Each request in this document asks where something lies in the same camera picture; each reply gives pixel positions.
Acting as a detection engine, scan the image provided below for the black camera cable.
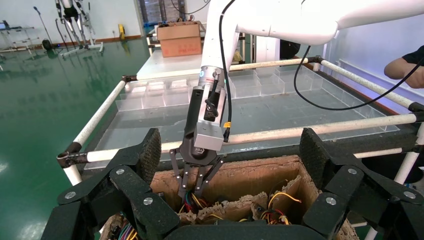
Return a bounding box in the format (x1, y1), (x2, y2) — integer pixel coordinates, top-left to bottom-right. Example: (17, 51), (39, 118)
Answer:
(217, 0), (424, 144)

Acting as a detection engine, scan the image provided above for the white pipe rack frame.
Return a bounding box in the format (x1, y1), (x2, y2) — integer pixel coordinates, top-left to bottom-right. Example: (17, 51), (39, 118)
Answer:
(56, 56), (424, 240)
(145, 24), (161, 57)

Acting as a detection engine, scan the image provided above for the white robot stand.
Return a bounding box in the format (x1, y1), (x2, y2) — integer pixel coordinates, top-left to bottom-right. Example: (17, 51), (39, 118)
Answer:
(53, 0), (105, 58)

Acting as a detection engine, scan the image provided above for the person in black shirt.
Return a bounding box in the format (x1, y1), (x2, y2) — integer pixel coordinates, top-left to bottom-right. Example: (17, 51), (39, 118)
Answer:
(279, 39), (302, 61)

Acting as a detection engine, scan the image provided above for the white frame table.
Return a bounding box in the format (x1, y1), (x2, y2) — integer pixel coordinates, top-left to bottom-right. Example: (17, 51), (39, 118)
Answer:
(0, 20), (37, 55)

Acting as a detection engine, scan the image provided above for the clear acrylic divider tray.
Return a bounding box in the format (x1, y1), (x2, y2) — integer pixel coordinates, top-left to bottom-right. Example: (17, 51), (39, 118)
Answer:
(84, 66), (400, 171)

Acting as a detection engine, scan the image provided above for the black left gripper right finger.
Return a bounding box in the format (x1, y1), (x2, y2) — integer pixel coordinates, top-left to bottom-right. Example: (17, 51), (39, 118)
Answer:
(297, 127), (424, 240)

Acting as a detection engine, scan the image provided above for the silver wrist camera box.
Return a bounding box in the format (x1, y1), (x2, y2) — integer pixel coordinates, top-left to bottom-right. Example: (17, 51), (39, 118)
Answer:
(193, 82), (227, 153)

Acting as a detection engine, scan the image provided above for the black pole with round base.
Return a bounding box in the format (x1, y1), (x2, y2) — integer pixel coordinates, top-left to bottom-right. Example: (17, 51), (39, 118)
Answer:
(32, 5), (54, 52)

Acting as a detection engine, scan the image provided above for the brown cardboard box red print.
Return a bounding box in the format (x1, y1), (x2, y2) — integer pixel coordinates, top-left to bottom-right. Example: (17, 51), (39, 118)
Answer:
(156, 20), (203, 59)

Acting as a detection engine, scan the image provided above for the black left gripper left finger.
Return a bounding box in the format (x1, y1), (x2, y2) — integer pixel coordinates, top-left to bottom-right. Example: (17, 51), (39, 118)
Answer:
(56, 127), (182, 240)

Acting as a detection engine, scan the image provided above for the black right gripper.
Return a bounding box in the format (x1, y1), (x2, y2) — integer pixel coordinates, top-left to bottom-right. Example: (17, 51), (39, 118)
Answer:
(168, 86), (225, 203)

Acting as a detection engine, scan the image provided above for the worn brown cardboard box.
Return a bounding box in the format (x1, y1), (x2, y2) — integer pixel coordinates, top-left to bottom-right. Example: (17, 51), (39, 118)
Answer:
(99, 155), (361, 240)

